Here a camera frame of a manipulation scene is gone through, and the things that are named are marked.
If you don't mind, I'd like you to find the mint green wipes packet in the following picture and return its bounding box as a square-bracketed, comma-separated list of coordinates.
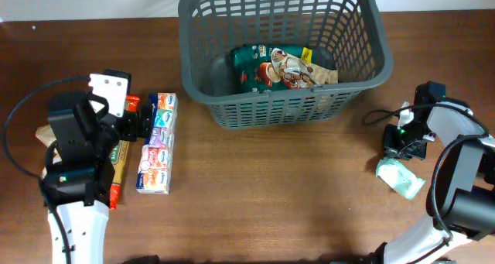
[375, 158, 425, 200]

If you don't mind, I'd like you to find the spaghetti pasta packet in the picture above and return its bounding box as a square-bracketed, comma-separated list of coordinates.
[109, 96, 141, 210]

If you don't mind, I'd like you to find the colourful tissue multipack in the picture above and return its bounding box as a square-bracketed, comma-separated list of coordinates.
[136, 93, 179, 194]

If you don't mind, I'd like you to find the tan packet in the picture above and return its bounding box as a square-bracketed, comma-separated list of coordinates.
[36, 125, 61, 179]

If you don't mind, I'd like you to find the green Nescafe coffee bag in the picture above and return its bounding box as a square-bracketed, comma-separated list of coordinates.
[228, 44, 325, 93]

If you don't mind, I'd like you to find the white brown snack packet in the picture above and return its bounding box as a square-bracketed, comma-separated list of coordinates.
[266, 46, 338, 89]

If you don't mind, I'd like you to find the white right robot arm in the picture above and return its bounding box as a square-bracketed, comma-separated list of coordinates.
[367, 81, 494, 263]

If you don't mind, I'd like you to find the dark grey plastic basket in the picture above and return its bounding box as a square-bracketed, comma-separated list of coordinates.
[178, 0, 393, 129]

